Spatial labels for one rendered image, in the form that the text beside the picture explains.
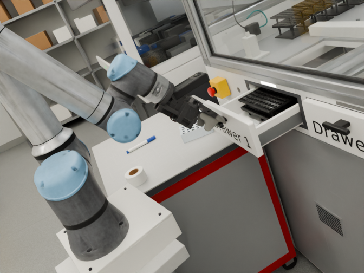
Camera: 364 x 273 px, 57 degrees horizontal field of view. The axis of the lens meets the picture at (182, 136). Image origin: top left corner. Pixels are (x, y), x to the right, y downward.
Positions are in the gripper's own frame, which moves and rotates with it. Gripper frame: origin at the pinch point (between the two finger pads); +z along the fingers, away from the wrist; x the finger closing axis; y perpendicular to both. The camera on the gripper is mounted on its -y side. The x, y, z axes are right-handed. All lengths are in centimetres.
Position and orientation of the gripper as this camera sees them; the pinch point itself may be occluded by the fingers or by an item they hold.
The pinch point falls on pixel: (220, 117)
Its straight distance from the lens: 101.3
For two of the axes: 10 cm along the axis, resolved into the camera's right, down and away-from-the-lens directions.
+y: -5.0, 8.6, 0.9
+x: 3.5, 3.0, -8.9
